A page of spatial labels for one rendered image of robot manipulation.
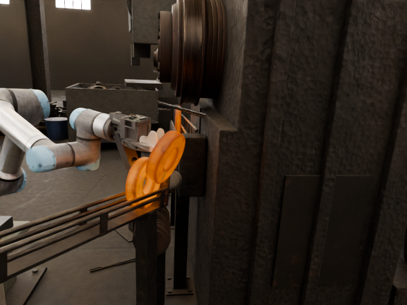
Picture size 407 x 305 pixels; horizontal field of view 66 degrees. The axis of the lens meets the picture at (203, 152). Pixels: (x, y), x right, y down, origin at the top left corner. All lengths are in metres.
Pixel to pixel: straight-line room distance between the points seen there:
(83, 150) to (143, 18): 3.07
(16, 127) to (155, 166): 0.48
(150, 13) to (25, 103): 2.85
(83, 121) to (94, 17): 10.69
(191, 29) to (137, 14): 2.82
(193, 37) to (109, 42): 10.40
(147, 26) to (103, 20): 7.69
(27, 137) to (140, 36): 3.02
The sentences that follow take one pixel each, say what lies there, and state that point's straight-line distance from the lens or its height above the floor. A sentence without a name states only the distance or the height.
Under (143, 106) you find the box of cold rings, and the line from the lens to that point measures 3.80.
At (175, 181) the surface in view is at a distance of 1.07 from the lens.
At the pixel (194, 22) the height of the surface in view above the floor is 1.20.
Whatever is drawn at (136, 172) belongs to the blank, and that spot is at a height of 0.76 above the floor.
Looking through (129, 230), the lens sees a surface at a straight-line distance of 2.15.
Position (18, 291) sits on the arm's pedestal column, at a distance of 1.79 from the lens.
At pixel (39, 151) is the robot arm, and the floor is 0.80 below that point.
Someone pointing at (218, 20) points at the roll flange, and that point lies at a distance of 1.24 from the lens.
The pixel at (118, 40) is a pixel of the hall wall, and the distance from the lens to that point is 11.50.
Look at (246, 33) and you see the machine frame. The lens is 0.95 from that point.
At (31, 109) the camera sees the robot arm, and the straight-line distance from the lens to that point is 1.34.
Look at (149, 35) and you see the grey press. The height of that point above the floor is 1.36.
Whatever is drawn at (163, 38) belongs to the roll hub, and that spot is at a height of 1.14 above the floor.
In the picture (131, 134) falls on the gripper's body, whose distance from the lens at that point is 0.92.
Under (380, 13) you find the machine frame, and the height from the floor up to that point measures 1.22.
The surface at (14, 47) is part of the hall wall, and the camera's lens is 12.33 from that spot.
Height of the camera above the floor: 1.06
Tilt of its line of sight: 15 degrees down
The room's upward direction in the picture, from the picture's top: 3 degrees clockwise
